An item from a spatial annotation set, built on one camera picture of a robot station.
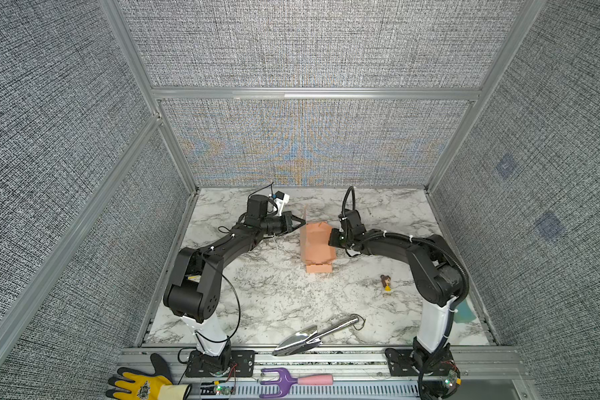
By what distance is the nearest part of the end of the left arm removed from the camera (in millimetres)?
732

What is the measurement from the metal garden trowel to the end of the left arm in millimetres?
335

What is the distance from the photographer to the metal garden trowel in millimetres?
775
